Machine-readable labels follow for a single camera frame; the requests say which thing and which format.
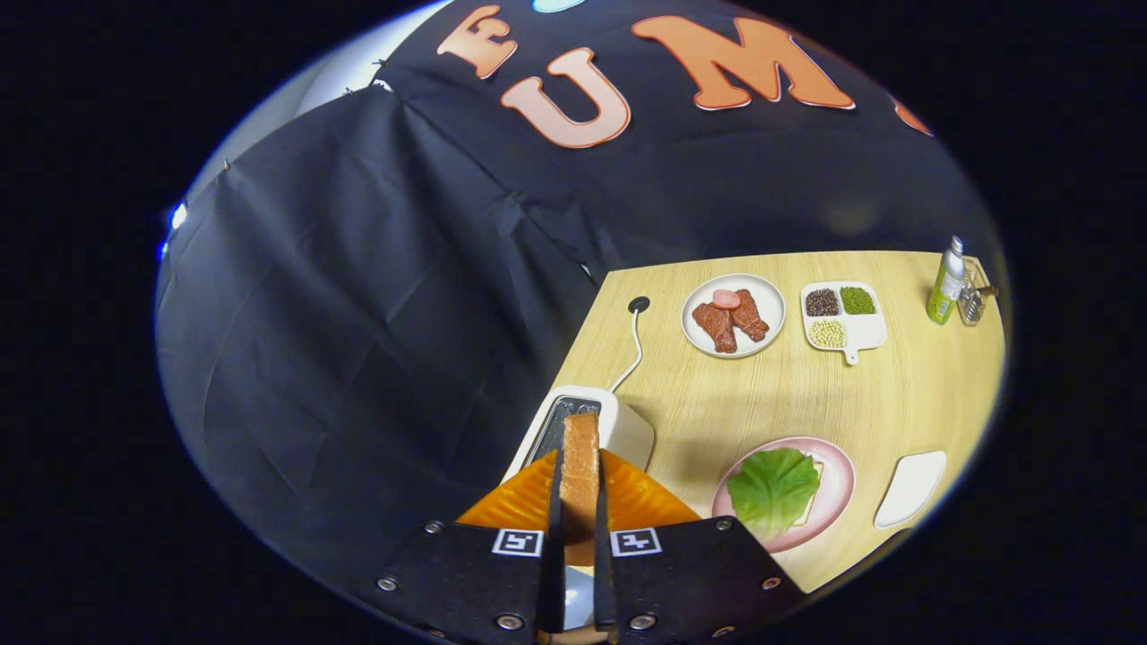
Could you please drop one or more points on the green labelled metal bottle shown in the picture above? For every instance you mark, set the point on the green labelled metal bottle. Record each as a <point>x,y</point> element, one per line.
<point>945,291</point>

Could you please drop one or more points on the pink round plate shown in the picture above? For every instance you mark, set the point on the pink round plate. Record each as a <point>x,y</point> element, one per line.
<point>838,488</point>

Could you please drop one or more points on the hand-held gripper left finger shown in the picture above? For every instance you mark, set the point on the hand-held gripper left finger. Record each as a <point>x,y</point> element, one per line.
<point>555,520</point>

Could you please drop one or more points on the black backdrop cloth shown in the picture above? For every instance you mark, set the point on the black backdrop cloth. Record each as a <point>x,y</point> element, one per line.
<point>358,313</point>

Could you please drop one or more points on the white square plate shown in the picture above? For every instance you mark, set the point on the white square plate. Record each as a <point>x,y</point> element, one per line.
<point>909,491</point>

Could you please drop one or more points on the green lettuce leaf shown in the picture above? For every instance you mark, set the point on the green lettuce leaf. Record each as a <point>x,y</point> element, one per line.
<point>771,493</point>

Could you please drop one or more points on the white toaster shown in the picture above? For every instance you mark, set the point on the white toaster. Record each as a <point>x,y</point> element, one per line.
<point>627,439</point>

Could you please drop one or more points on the white oval plate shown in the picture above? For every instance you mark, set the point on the white oval plate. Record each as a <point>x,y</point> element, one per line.
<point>771,305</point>

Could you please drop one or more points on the white divided dish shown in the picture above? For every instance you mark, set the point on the white divided dish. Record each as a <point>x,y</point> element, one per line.
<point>865,333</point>

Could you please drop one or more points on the brown toast slice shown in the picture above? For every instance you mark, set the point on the brown toast slice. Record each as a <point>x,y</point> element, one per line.
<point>580,475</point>

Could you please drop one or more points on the pile of dark beans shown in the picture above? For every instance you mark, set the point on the pile of dark beans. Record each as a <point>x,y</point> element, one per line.
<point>823,303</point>

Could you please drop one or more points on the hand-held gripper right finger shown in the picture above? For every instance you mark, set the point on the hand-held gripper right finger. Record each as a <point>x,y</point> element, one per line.
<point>603,520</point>

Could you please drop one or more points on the pile of yellow soybeans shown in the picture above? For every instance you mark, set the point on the pile of yellow soybeans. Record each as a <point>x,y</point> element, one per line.
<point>828,333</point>

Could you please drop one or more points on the pink sausage slice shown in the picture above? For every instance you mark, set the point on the pink sausage slice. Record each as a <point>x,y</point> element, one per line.
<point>726,299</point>

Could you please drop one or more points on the brown meat piece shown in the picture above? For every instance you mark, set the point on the brown meat piece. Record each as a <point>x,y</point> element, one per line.
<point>751,321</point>
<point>717,327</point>

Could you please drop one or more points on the pile of green beans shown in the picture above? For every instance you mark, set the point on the pile of green beans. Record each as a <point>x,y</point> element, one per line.
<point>858,300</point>

